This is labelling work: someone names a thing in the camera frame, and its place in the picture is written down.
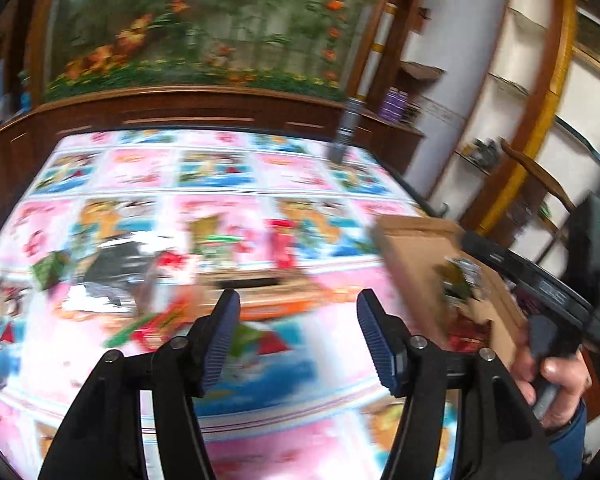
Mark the printed cartoon tablecloth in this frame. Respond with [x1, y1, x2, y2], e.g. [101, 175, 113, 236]
[0, 127, 462, 480]

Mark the white gold striped column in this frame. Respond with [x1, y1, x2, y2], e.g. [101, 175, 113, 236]
[359, 2, 399, 102]

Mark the person's right forearm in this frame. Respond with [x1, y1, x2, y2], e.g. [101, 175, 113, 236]
[544, 402, 590, 480]

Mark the brown wooden corner shelf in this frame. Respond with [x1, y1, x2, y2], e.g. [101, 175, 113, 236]
[399, 60, 444, 82]

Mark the person's right hand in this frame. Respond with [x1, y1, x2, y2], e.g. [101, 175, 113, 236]
[509, 344, 592, 432]

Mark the cardboard box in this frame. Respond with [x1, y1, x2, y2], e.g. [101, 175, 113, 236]
[372, 215, 531, 367]

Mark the red green snack packet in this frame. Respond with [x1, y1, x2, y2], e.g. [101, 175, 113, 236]
[102, 305, 202, 349]

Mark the gold framed glass shelf unit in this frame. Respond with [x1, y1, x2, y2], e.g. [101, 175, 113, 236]
[430, 0, 600, 241]

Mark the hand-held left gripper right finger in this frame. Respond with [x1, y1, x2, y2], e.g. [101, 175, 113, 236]
[356, 288, 563, 480]

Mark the silver black foil packet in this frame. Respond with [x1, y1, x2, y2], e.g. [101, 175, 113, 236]
[62, 239, 157, 317]

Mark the brown wooden cabinet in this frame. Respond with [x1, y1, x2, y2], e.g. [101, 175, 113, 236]
[0, 84, 427, 211]

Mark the fish tank with plants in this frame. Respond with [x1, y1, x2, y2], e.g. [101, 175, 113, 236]
[44, 0, 382, 104]

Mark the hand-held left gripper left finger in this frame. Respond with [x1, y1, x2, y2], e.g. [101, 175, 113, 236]
[39, 289, 242, 480]

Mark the green silver snack packet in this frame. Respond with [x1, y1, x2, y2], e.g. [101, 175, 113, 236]
[437, 255, 484, 307]

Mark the dark wooden chair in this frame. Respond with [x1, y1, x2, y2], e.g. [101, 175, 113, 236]
[500, 139, 582, 271]

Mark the dark red snack packet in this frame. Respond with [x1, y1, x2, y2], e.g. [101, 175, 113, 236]
[447, 320, 496, 357]

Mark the small red snack packet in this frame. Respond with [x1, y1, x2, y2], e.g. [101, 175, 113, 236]
[152, 250, 187, 282]

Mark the orange bread packet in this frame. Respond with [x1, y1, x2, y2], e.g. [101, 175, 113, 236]
[200, 275, 362, 322]

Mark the green yellow snack packet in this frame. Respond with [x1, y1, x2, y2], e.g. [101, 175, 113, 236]
[192, 219, 242, 261]

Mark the grey cylindrical object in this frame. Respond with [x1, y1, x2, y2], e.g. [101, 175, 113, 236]
[329, 97, 367, 165]

